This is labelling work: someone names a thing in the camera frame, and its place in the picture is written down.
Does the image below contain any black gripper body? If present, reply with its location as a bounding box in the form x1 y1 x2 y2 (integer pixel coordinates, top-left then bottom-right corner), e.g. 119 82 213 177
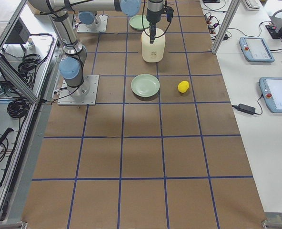
146 0 174 23

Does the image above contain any black cable bundle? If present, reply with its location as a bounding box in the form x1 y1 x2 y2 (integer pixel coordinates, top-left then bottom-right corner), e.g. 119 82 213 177
17 53 40 82

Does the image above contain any yellow toy lemon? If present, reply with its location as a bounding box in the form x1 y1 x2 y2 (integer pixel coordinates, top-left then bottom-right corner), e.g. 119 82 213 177
177 81 190 93

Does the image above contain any aluminium frame post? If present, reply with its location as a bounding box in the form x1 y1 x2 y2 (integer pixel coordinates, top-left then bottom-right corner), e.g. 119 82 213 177
211 0 240 54

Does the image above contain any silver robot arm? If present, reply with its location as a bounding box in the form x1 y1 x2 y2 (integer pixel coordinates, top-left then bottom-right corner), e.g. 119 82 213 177
79 11 101 29
30 0 142 96

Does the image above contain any teach pendant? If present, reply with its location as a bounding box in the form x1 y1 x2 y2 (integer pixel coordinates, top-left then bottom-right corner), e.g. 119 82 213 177
259 77 282 113
239 37 275 63

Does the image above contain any upper teach pendant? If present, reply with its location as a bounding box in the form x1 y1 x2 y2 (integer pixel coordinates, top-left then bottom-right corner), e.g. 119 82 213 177
239 37 275 63

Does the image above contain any white rice cooker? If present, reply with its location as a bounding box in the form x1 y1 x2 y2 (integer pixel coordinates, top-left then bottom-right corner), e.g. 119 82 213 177
141 28 165 62

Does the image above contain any lower teach pendant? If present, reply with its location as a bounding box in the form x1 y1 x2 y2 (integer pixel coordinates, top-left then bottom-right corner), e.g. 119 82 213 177
259 77 282 113

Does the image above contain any green plate near lemon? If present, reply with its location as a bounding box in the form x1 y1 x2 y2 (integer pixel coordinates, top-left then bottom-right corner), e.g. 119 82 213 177
131 74 160 97

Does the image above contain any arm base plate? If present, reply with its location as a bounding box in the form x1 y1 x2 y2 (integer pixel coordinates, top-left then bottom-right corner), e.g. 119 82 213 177
77 14 108 33
57 74 99 105

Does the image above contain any aluminium frame rail left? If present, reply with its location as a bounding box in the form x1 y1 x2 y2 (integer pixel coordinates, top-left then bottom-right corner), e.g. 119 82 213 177
0 53 39 103

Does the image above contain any green plate far side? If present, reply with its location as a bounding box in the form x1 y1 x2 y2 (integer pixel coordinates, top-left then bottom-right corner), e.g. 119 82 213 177
129 15 150 30

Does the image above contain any coiled black cable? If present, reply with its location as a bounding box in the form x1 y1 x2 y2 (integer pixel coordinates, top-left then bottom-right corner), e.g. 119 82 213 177
7 98 30 119

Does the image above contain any black power adapter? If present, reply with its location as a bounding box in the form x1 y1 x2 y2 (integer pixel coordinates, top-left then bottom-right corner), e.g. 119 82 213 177
237 104 256 115

